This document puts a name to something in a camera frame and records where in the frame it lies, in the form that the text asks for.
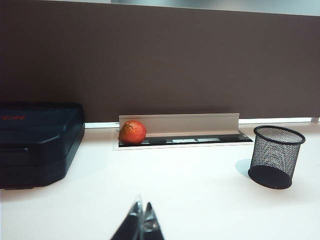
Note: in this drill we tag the orange round fruit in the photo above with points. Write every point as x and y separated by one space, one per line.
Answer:
132 132

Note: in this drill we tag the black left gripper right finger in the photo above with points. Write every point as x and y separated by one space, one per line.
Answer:
151 225

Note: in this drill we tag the dark blue tool case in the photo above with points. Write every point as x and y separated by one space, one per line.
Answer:
37 142

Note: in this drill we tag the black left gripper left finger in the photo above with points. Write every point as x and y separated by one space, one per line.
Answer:
133 220

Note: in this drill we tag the brown desk partition panel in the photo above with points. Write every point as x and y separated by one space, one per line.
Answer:
160 62

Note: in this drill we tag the black mesh basket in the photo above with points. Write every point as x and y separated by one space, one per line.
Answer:
276 152

